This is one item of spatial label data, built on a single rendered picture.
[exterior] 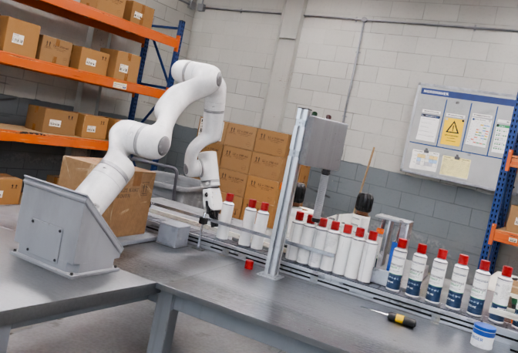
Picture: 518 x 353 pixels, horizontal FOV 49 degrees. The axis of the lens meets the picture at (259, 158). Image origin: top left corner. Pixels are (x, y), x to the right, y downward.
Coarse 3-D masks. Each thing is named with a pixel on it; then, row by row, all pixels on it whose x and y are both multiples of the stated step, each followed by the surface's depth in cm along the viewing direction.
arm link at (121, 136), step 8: (128, 120) 207; (112, 128) 205; (120, 128) 203; (128, 128) 203; (136, 128) 202; (112, 136) 201; (120, 136) 202; (128, 136) 201; (112, 144) 198; (120, 144) 202; (128, 144) 202; (112, 152) 195; (120, 152) 196; (128, 152) 205; (104, 160) 193; (112, 160) 193; (120, 160) 193; (128, 160) 195; (120, 168) 192; (128, 168) 195; (128, 176) 195
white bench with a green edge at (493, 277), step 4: (496, 272) 355; (500, 272) 358; (492, 276) 338; (496, 276) 342; (512, 276) 353; (492, 280) 326; (496, 280) 329; (492, 284) 312; (488, 288) 299; (492, 288) 301; (512, 296) 292; (516, 296) 294; (512, 300) 288; (516, 300) 287; (512, 304) 293; (512, 308) 293
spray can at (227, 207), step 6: (228, 198) 246; (228, 204) 245; (222, 210) 246; (228, 210) 245; (222, 216) 246; (228, 216) 245; (228, 222) 246; (222, 228) 245; (228, 228) 246; (222, 234) 245
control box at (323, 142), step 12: (312, 120) 214; (324, 120) 216; (312, 132) 214; (324, 132) 217; (336, 132) 219; (312, 144) 215; (324, 144) 217; (336, 144) 220; (300, 156) 217; (312, 156) 216; (324, 156) 218; (336, 156) 221; (324, 168) 219; (336, 168) 222
